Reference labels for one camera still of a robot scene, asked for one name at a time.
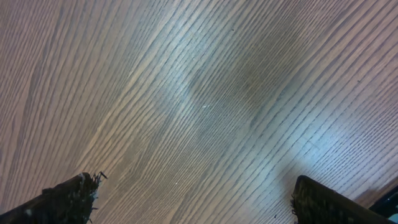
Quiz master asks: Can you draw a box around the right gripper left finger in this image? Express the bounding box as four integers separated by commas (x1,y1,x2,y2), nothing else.
1,172,107,224

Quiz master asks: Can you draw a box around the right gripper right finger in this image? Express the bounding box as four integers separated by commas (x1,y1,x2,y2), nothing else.
291,175,395,224

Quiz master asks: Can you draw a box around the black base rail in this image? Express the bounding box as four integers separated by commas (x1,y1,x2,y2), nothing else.
369,187,397,223

